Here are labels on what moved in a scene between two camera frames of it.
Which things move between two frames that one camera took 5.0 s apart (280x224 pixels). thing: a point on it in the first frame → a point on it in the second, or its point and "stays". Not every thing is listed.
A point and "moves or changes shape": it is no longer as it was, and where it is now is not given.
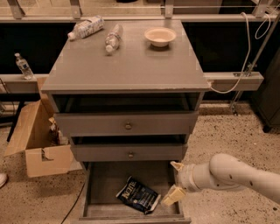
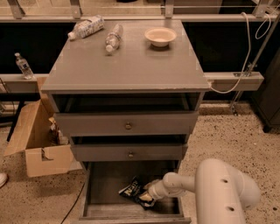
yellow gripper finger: (174, 194) → (146, 197)
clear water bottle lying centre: (112, 40) stays
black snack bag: (138, 195) moves or changes shape
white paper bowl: (160, 36) stays
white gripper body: (185, 176) → (153, 192)
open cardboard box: (30, 139) stays
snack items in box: (56, 136) stays
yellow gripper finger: (177, 165) → (150, 184)
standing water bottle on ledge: (24, 66) stays
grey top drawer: (164, 123) stays
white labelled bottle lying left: (87, 27) stays
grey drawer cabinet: (128, 96) stays
